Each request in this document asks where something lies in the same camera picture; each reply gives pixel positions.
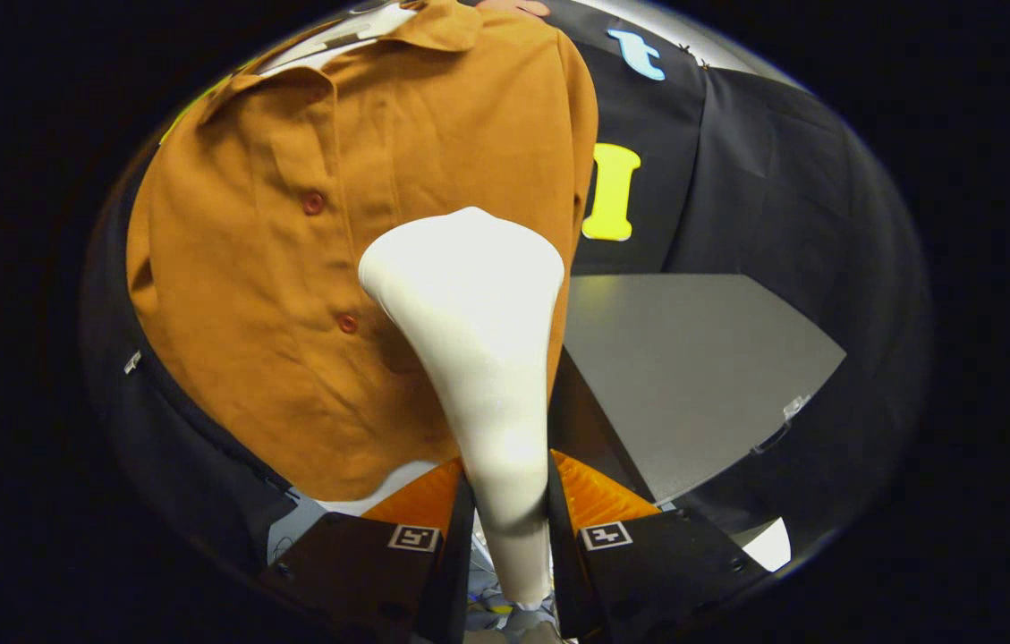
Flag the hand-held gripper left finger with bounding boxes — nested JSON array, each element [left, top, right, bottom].
[[259, 458, 477, 643]]

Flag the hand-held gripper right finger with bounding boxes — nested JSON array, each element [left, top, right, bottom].
[[547, 450, 774, 641]]

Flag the orange-brown button shirt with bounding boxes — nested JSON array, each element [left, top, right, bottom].
[[124, 0, 599, 504]]

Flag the white garment steamer head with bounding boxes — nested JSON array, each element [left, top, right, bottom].
[[358, 207, 566, 611]]

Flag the white garment hanger form stand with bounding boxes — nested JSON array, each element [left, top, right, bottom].
[[267, 4, 440, 517]]

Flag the grey cabinet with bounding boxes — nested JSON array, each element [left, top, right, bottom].
[[549, 273, 847, 507]]

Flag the black backdrop cloth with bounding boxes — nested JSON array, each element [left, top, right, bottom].
[[80, 0, 930, 582]]

